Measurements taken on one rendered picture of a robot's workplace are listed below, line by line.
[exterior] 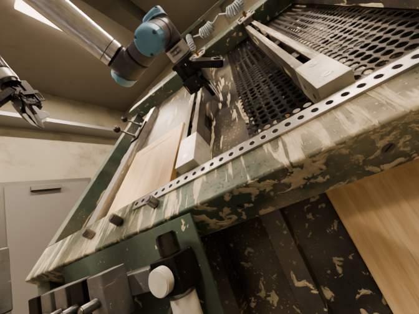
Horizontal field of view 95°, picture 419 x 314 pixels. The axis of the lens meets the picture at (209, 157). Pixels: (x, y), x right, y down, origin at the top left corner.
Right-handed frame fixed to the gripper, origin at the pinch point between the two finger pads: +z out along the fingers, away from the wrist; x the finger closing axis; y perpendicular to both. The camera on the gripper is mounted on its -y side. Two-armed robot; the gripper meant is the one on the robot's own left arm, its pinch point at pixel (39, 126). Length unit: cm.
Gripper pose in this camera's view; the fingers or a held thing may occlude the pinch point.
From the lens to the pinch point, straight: 103.4
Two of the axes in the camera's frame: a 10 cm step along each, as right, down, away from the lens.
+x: -7.3, 4.5, 5.2
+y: 3.5, -4.0, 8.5
